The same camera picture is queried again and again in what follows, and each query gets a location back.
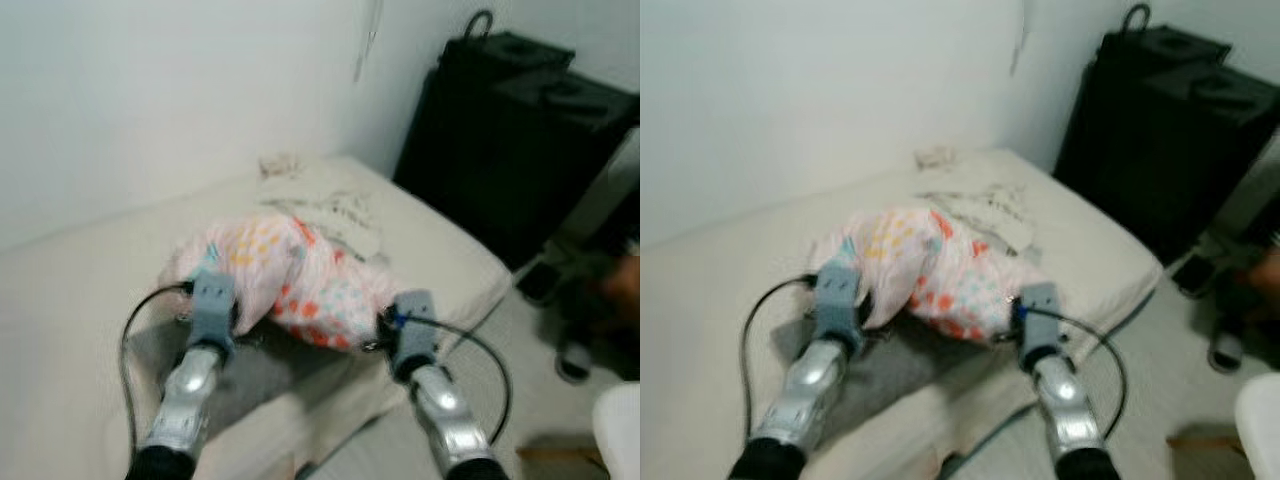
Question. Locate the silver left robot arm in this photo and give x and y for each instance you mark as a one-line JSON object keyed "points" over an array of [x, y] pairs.
{"points": [[185, 400], [810, 390]]}

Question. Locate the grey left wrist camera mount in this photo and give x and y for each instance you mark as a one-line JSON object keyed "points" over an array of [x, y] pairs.
{"points": [[212, 310], [838, 300]]}

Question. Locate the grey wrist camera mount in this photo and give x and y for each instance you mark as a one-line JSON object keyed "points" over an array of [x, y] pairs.
{"points": [[212, 310], [415, 330], [838, 300], [1042, 320]]}

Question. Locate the person in dark clothing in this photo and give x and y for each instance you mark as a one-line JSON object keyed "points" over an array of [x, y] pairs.
{"points": [[1262, 290], [625, 290]]}

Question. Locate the white chair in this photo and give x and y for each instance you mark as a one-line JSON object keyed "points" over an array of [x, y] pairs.
{"points": [[1262, 430], [622, 435]]}

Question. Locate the white rod on wall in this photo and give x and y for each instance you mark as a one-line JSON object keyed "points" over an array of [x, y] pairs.
{"points": [[368, 45], [1020, 40]]}

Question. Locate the grey flat cushion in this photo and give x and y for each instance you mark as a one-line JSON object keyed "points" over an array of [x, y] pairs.
{"points": [[260, 375], [890, 375]]}

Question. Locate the black slipper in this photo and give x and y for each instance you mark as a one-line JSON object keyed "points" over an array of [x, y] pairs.
{"points": [[540, 282], [1195, 272], [1225, 350], [572, 358]]}

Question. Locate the bed with beige sheet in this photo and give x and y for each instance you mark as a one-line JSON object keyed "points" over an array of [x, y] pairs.
{"points": [[720, 280], [60, 290]]}

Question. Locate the crumpled beige cloth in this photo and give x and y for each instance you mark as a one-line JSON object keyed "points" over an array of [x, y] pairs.
{"points": [[985, 205], [330, 210]]}

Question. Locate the grey slanted panel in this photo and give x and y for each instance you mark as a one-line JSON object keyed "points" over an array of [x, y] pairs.
{"points": [[1255, 195], [605, 200]]}

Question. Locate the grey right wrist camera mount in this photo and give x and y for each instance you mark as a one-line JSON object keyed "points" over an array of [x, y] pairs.
{"points": [[1042, 320], [415, 330]]}

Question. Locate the brown wooden chair leg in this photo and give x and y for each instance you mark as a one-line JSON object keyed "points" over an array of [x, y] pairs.
{"points": [[1200, 443], [560, 455]]}

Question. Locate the pink pillow with coloured dots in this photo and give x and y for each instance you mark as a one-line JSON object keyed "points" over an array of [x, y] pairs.
{"points": [[300, 270], [940, 265]]}

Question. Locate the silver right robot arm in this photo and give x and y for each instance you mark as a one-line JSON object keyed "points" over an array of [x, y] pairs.
{"points": [[1070, 415], [445, 410]]}

